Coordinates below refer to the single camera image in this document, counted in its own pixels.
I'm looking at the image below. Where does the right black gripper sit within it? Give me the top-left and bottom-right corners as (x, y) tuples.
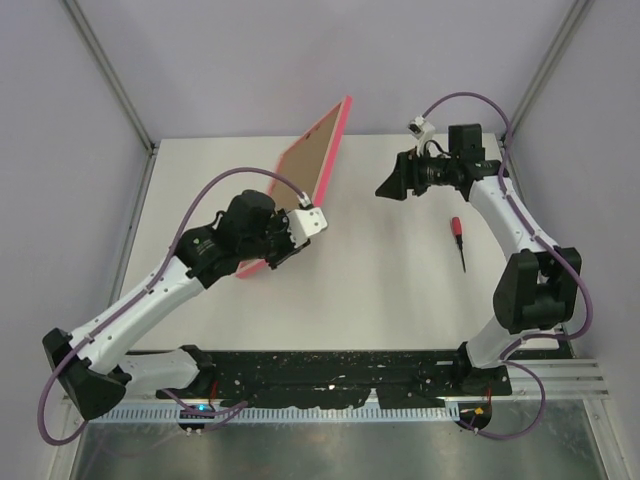
(376, 145), (458, 201)

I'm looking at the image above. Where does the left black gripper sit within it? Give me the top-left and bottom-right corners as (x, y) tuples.
(241, 209), (311, 271)

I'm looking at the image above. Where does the red handled screwdriver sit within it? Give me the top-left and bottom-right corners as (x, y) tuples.
(451, 217), (466, 271)

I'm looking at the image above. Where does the pink wooden photo frame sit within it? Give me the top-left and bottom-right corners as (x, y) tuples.
(234, 95), (355, 280)

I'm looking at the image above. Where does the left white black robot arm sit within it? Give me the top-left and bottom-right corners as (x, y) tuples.
(43, 190), (328, 420)

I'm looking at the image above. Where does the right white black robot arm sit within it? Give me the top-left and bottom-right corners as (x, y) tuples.
(375, 117), (582, 395)

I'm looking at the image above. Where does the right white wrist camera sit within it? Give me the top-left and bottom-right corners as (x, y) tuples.
(408, 116), (436, 156)

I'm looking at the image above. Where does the brown frame backing board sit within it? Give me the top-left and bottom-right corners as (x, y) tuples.
(276, 96), (352, 206)

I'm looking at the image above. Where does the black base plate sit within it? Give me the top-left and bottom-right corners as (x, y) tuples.
(154, 349), (514, 409)

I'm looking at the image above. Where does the white slotted cable duct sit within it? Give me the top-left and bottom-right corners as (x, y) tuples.
(93, 402), (459, 424)

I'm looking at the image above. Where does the right aluminium corner post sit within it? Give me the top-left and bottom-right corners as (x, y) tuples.
(497, 0), (594, 149)

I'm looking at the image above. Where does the aluminium corner post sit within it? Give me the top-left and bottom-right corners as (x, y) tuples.
(497, 0), (594, 149)
(62, 0), (159, 154)

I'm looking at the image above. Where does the aluminium front rail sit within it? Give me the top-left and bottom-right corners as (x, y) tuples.
(62, 359), (611, 404)

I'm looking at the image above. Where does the left aluminium corner post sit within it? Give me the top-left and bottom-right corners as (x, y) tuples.
(62, 0), (159, 154)

